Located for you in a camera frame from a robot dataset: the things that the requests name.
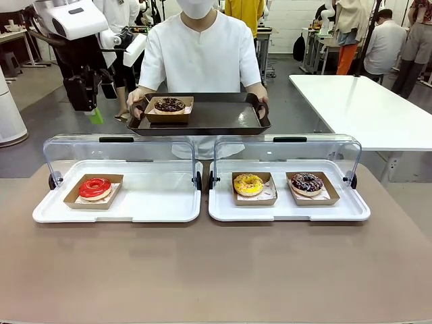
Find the person's right hand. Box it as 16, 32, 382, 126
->
126, 88, 150, 113

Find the person in white tunic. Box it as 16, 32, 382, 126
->
138, 0, 263, 161

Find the person's left hand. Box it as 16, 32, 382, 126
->
247, 85, 270, 106

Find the sprinkled chocolate donut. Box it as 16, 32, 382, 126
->
285, 171, 341, 207

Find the bystander in grey shorts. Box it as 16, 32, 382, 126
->
391, 0, 432, 100

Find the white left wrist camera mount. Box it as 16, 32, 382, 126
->
114, 26, 148, 67

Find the bystander in yellow shirt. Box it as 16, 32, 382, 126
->
223, 0, 266, 38

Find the black tripod pole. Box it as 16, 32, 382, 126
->
353, 0, 386, 77

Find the bystander in white shirt capris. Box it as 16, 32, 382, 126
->
101, 0, 141, 121

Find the yellow glazed donut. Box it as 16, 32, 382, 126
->
231, 171, 279, 208

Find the bystander in orange trousers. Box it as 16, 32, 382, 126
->
333, 0, 373, 76

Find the white side table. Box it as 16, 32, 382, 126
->
288, 74, 432, 185

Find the black backpack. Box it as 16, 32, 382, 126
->
292, 32, 306, 63

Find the red glazed donut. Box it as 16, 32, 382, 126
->
63, 173, 125, 211
78, 177, 113, 203

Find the white display tray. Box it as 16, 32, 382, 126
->
208, 159, 371, 223
32, 159, 204, 224

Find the chocolate glazed donut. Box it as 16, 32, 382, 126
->
143, 95, 195, 124
153, 97, 186, 115

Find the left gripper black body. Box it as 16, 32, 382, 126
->
63, 65, 103, 113

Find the dark brown serving tray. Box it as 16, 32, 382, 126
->
126, 92, 272, 137

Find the bystander in white dress shirt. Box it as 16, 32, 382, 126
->
363, 7, 408, 85

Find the white cylindrical air purifier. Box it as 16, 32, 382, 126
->
0, 63, 30, 149

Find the person's left forearm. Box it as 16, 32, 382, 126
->
244, 82, 266, 95

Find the clear plastic display lid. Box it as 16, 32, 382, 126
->
43, 134, 203, 192
209, 134, 363, 190

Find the dark small stool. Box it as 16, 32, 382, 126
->
0, 53, 24, 78

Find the yellow sprinkled donut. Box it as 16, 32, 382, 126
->
233, 173, 265, 197

